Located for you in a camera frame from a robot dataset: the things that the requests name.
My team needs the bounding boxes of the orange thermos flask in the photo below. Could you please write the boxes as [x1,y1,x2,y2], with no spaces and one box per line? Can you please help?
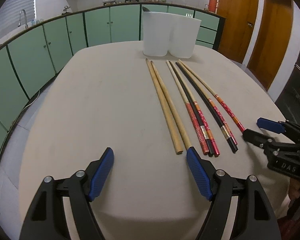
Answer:
[208,0,218,14]

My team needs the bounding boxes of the dark appliance at right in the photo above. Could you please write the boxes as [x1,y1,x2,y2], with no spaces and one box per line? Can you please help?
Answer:
[275,53,300,125]

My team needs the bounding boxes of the white window blind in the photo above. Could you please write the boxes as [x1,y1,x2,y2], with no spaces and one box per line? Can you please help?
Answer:
[0,0,36,39]

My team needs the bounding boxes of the green kitchen base cabinets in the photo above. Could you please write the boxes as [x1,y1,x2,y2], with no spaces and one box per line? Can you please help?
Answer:
[0,3,225,170]

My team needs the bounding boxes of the wooden chopstick rightmost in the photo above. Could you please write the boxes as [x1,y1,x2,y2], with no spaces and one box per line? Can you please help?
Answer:
[178,59,245,133]

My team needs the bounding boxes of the wooden door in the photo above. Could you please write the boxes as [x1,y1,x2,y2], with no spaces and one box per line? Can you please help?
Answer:
[217,0,258,63]
[248,0,293,90]

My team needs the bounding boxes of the right hand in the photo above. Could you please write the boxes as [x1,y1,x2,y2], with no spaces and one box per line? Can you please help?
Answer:
[288,178,300,201]

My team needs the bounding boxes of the chrome sink faucet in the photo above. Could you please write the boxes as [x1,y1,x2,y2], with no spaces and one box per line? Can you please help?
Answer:
[18,9,29,29]

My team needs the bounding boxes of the plain wooden chopstick inner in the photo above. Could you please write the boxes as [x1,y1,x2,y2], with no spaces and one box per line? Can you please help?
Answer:
[150,61,191,150]

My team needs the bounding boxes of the wooden chopstick red handle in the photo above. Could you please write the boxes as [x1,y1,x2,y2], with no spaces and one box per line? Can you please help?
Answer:
[166,60,210,155]

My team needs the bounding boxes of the plain wooden chopstick outer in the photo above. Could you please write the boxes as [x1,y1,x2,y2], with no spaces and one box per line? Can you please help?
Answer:
[146,59,183,155]

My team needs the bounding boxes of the black chopstick left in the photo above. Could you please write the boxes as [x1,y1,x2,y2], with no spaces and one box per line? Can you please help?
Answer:
[166,61,214,157]

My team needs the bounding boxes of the white twin-compartment utensil holder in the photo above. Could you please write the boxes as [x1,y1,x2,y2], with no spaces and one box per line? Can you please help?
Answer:
[142,11,202,59]

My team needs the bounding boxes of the plain wooden chopstick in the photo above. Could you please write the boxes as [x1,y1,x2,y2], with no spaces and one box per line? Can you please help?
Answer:
[150,61,191,150]
[146,59,183,155]

